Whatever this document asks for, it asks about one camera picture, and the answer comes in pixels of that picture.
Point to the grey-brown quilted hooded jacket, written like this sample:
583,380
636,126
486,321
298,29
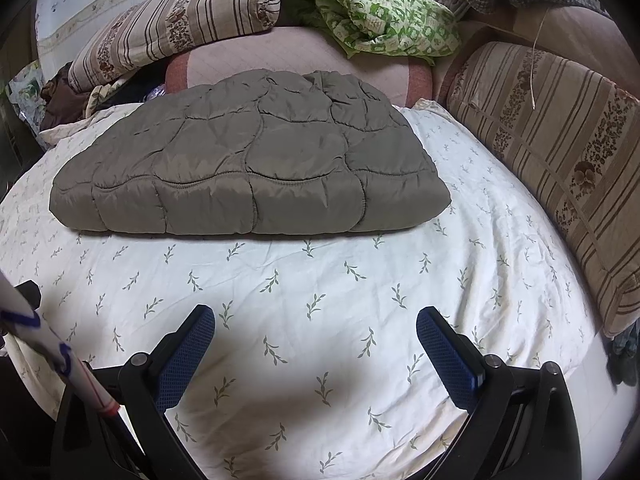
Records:
250,160

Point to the beige patterned cloth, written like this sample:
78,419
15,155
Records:
102,97

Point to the purple shiny wrapper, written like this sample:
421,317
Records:
159,93

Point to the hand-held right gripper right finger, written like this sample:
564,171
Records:
445,355

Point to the striped floral pillow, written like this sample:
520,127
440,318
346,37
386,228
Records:
170,25

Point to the white leaf print duvet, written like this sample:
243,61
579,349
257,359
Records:
320,310

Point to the blue-grey cloth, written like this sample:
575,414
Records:
625,357

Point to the white printed stick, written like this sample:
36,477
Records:
55,350

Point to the large striped floral cushion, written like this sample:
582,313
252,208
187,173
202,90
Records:
560,150

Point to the floral plastic bag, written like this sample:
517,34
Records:
25,90

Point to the brown cloth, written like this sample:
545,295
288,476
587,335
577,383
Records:
62,102

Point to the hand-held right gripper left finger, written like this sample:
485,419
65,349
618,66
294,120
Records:
187,350

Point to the green patterned blanket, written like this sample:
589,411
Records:
380,15

